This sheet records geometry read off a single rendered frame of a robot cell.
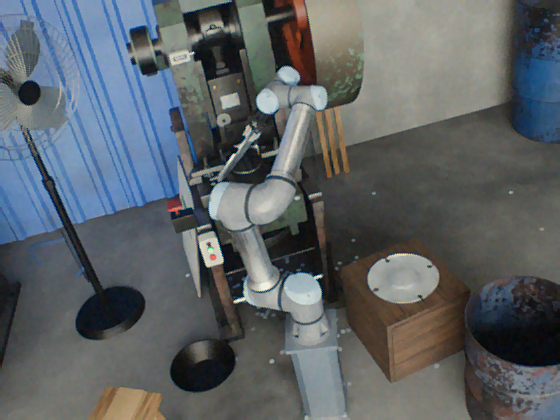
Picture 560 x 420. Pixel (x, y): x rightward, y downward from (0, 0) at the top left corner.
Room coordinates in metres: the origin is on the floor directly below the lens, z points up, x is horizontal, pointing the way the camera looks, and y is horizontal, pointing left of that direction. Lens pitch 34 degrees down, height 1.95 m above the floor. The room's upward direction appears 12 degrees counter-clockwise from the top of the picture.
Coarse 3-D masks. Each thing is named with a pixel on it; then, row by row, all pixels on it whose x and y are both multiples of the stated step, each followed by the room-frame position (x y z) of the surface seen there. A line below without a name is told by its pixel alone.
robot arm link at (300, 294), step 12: (300, 276) 1.44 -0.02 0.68; (312, 276) 1.43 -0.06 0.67; (288, 288) 1.39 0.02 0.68; (300, 288) 1.38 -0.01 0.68; (312, 288) 1.38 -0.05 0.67; (288, 300) 1.38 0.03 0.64; (300, 300) 1.35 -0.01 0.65; (312, 300) 1.35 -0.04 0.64; (300, 312) 1.35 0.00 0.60; (312, 312) 1.35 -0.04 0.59
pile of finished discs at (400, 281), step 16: (400, 256) 1.80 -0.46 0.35; (416, 256) 1.78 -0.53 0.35; (384, 272) 1.72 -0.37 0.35; (400, 272) 1.70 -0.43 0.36; (416, 272) 1.68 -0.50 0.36; (432, 272) 1.66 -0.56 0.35; (384, 288) 1.63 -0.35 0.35; (400, 288) 1.61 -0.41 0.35; (416, 288) 1.59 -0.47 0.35; (432, 288) 1.57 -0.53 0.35
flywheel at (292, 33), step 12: (276, 0) 2.55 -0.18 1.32; (288, 0) 2.28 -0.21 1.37; (300, 0) 2.19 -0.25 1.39; (300, 12) 2.17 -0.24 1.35; (288, 24) 2.51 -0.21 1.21; (300, 24) 2.18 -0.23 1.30; (288, 36) 2.49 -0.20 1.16; (300, 36) 2.40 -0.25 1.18; (288, 48) 2.46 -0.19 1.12; (312, 48) 2.16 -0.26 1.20; (300, 60) 2.38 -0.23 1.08; (312, 60) 2.19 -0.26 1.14; (300, 72) 2.32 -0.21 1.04; (312, 72) 2.22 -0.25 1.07; (300, 84) 2.32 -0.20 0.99; (312, 84) 2.10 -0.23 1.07
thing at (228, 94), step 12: (204, 72) 2.22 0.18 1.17; (216, 72) 2.16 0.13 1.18; (228, 72) 2.16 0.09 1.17; (240, 72) 2.13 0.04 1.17; (216, 84) 2.12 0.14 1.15; (228, 84) 2.12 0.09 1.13; (240, 84) 2.13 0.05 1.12; (216, 96) 2.12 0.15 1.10; (228, 96) 2.12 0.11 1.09; (240, 96) 2.13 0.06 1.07; (216, 108) 2.12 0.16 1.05; (228, 108) 2.12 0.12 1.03; (240, 108) 2.13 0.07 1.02; (228, 120) 2.11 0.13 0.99; (240, 120) 2.11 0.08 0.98; (228, 132) 2.09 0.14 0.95; (240, 132) 2.09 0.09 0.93
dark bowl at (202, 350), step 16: (192, 352) 1.80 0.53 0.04; (208, 352) 1.80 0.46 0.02; (224, 352) 1.76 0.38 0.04; (176, 368) 1.71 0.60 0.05; (192, 368) 1.74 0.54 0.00; (208, 368) 1.72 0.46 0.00; (224, 368) 1.70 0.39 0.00; (176, 384) 1.61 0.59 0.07; (192, 384) 1.64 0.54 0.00; (208, 384) 1.63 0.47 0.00
